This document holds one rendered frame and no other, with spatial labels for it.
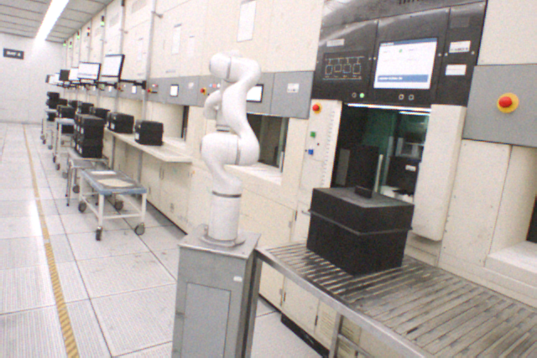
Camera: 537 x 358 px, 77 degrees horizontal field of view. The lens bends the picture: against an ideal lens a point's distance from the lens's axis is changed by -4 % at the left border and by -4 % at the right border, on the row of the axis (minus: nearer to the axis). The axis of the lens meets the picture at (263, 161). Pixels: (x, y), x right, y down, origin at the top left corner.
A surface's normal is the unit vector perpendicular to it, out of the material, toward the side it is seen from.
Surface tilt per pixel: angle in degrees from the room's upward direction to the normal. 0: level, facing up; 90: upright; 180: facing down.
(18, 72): 90
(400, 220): 90
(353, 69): 90
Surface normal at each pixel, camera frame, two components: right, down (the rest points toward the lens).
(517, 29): -0.80, -0.02
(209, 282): -0.16, 0.11
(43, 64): 0.58, 0.18
